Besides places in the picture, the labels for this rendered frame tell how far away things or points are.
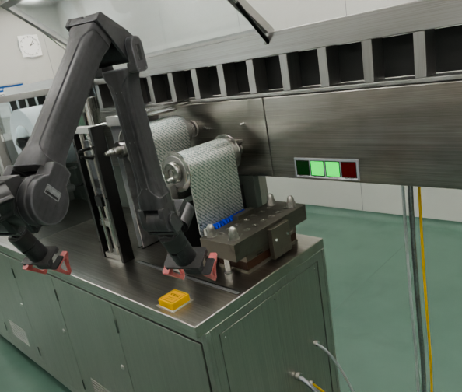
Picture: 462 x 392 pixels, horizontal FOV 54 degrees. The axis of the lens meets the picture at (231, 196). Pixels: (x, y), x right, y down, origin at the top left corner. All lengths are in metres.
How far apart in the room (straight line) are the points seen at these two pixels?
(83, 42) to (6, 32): 6.45
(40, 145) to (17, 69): 6.52
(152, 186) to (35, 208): 0.36
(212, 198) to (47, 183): 0.96
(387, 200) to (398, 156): 2.81
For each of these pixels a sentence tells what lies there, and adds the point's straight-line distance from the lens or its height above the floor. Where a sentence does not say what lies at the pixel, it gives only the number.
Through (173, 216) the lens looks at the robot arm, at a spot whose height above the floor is 1.27.
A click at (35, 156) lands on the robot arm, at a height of 1.49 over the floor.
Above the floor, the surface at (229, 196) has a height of 1.11.
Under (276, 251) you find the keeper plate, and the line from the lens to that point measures 1.58.
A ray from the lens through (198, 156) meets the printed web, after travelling 1.58.
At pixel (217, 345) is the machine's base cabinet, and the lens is 1.40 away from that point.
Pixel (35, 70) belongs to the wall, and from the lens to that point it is 7.39.
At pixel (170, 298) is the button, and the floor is 0.92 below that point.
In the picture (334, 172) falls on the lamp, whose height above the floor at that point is 1.17.
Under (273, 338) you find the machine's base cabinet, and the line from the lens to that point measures 1.61.
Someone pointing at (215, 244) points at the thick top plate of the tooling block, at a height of 1.02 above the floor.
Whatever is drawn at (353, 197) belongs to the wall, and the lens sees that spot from 4.39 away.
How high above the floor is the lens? 1.58
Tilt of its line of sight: 16 degrees down
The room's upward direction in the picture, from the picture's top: 10 degrees counter-clockwise
